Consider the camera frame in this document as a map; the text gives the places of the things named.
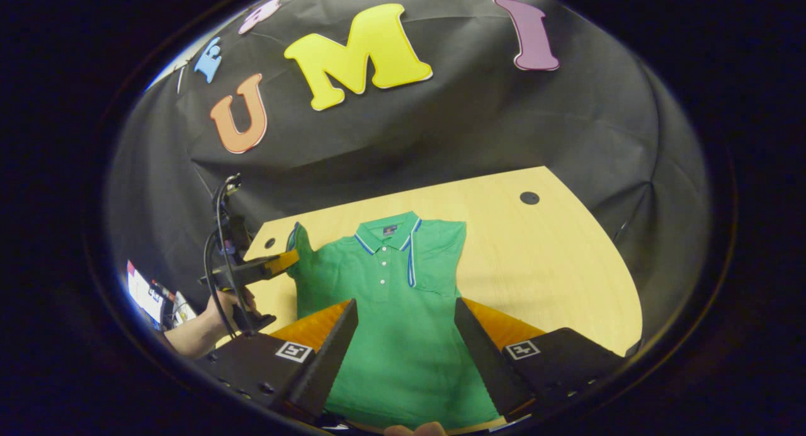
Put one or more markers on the white backdrop frame pole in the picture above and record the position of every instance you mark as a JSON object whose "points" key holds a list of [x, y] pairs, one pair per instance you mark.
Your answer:
{"points": [[181, 79]]}

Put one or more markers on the lit computer screen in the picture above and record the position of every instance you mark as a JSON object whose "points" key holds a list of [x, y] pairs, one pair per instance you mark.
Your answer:
{"points": [[141, 291]]}

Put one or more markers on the white equipment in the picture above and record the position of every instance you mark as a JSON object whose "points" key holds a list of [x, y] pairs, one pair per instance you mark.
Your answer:
{"points": [[179, 307]]}

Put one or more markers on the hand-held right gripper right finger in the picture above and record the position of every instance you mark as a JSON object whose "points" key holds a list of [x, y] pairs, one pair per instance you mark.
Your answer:
{"points": [[485, 360]]}

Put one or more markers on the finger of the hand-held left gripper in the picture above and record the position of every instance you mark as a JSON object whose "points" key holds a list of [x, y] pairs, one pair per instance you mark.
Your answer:
{"points": [[245, 272]]}

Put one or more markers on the black backdrop cloth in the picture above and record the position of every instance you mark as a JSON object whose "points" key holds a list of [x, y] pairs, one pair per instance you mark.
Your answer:
{"points": [[504, 121]]}

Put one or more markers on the green T-shirt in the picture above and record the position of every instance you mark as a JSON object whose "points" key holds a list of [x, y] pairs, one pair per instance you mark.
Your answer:
{"points": [[403, 322]]}

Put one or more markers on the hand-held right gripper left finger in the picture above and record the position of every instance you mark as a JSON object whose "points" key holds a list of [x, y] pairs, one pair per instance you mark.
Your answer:
{"points": [[334, 360]]}

